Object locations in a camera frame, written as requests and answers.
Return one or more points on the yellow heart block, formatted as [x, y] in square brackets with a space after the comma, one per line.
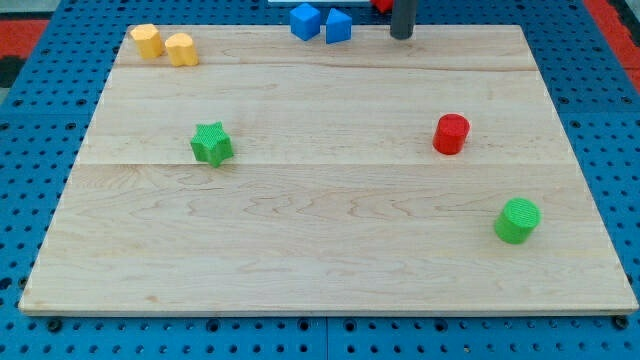
[181, 50]

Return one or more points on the blue cube block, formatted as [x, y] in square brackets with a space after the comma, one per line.
[305, 21]

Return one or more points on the yellow hexagon block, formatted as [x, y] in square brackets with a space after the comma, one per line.
[148, 40]

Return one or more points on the blue triangle block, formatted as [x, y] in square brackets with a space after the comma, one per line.
[338, 26]

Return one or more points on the wooden board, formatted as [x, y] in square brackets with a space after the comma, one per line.
[335, 202]

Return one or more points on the red cylinder block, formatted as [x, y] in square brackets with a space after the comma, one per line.
[450, 135]

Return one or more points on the red block at top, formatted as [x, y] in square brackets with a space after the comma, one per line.
[383, 6]

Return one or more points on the green star block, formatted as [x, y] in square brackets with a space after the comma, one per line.
[211, 144]

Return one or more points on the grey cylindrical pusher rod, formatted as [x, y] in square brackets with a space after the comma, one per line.
[403, 19]

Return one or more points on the green cylinder block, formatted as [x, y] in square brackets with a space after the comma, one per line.
[517, 220]

